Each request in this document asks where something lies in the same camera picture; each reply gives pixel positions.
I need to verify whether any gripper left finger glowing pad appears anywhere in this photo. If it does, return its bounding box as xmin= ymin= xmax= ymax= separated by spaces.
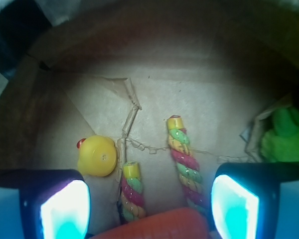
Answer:
xmin=0 ymin=169 xmax=91 ymax=239

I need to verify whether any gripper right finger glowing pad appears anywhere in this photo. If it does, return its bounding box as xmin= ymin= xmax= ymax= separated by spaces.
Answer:
xmin=210 ymin=162 xmax=299 ymax=239

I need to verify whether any green plush frog toy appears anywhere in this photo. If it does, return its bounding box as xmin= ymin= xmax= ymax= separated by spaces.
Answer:
xmin=260 ymin=107 xmax=299 ymax=162

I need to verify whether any yellow rubber duck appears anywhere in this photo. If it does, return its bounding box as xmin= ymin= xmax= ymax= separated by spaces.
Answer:
xmin=77 ymin=135 xmax=117 ymax=177

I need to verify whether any orange plastic carrot toy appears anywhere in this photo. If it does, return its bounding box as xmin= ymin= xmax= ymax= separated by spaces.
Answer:
xmin=92 ymin=207 xmax=211 ymax=239

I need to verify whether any crumpled brown paper bag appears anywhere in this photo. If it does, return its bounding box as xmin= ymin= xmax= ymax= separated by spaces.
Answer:
xmin=0 ymin=0 xmax=299 ymax=239

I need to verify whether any long multicolour rope toy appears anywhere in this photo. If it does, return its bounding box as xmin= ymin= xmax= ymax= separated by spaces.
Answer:
xmin=166 ymin=115 xmax=209 ymax=216

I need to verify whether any short multicolour rope toy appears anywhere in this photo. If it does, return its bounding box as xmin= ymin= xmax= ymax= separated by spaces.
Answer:
xmin=121 ymin=161 xmax=147 ymax=223

